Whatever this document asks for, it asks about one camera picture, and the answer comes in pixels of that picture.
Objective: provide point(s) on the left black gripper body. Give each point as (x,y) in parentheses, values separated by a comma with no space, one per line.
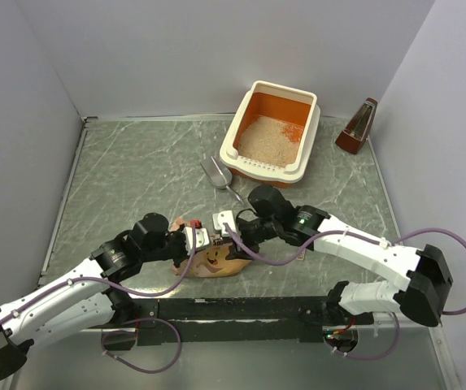
(172,247)

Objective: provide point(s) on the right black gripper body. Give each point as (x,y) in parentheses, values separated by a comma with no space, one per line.
(251,233)

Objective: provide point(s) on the peach cat litter bag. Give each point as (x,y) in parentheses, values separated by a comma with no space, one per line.
(212,263)

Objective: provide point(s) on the metal litter scoop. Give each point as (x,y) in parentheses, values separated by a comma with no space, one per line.
(220,176)

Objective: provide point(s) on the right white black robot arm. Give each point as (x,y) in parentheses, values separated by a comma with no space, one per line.
(415,282)

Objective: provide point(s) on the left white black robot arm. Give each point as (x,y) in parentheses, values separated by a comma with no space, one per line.
(91,294)

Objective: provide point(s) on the beige litter granules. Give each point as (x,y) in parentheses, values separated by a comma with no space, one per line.
(271,141)

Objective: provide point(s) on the white orange litter box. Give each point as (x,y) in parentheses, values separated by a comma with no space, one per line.
(280,102)

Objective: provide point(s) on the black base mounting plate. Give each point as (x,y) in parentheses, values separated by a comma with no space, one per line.
(305,319)

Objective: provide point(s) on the brown wooden metronome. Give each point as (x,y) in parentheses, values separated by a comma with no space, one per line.
(353,137)

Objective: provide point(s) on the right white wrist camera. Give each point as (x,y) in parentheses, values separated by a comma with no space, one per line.
(223,222)

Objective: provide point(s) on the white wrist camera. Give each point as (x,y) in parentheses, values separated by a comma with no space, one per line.
(223,222)
(197,237)

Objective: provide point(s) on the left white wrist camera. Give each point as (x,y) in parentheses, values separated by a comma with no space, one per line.
(197,237)

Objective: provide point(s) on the aluminium rail frame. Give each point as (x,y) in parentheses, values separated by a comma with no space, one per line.
(379,325)

